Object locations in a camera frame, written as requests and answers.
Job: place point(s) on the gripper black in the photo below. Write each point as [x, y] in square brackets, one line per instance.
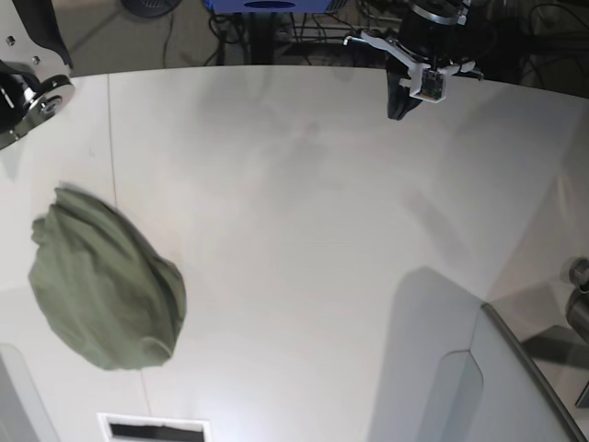
[430, 36]

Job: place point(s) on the olive green t-shirt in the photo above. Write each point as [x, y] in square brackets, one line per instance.
[104, 290]

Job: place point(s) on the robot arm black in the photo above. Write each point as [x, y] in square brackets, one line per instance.
[35, 68]
[435, 6]

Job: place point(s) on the blue box with oval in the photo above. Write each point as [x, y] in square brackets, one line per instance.
[246, 6]

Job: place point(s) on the black fan base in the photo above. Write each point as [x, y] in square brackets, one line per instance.
[149, 8]

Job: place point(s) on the grey metal stand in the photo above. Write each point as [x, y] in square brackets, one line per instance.
[566, 346]

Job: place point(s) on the white label with black strip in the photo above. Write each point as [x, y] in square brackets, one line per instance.
[122, 427]

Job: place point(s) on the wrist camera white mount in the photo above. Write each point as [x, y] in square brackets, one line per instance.
[427, 81]

